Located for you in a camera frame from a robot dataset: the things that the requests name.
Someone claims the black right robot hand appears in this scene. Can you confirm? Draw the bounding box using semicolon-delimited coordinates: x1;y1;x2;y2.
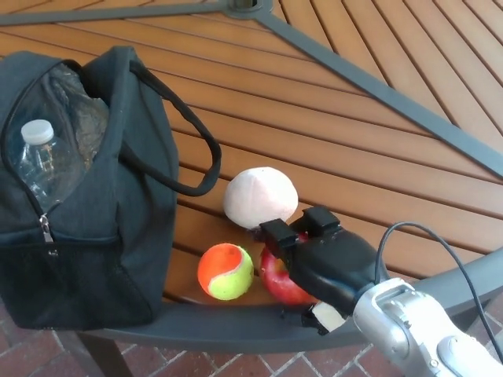
259;207;378;337

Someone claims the red apple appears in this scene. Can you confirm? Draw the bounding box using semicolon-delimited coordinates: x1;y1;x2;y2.
260;231;319;306

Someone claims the clear plastic water bottle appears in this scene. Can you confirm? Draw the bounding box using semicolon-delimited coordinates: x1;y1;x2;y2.
7;120;109;213

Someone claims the white round soft toy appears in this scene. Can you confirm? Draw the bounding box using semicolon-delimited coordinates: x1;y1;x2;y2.
223;166;299;229

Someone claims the orange and yellow tennis ball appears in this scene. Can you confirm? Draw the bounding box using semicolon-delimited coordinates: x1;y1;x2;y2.
197;243;255;302

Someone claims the dark grey insulated lunch bag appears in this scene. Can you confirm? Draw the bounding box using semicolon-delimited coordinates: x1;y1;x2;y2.
0;46;222;330

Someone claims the dark metal table leg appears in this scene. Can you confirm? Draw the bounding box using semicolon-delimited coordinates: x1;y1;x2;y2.
76;331;130;377

